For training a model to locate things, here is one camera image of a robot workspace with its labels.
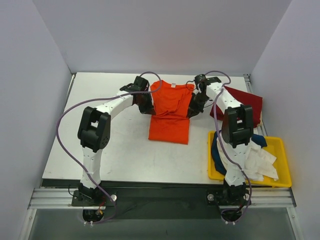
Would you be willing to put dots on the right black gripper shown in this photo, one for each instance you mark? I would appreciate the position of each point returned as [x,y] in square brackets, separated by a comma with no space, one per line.
[193,108]

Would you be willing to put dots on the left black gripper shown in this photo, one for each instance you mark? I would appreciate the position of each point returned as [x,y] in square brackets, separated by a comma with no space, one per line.
[146,107]

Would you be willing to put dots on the orange t shirt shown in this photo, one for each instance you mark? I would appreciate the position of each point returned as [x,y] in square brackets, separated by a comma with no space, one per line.
[170,122]

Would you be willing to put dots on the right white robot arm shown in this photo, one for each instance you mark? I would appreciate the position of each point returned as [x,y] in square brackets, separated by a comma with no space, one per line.
[233,120]

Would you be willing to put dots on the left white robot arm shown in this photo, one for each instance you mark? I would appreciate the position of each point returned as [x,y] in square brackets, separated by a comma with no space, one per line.
[94,130]

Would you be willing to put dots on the dark red folded t shirt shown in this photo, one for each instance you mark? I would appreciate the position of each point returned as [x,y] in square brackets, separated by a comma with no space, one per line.
[250,105]

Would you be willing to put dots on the navy blue t shirt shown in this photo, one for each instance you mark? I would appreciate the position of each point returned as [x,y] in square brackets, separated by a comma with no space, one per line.
[218,164]

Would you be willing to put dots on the white t shirt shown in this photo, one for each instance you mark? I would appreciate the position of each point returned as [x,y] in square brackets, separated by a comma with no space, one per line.
[258,163]

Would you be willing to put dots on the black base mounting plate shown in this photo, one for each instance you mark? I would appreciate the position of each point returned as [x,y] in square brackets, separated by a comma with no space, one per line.
[167,202]

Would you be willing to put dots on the yellow plastic tray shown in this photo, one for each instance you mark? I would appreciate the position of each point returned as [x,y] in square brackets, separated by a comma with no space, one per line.
[275,146]

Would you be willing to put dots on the aluminium frame rail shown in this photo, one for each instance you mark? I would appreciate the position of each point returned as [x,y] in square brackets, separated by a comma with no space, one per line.
[60,198]

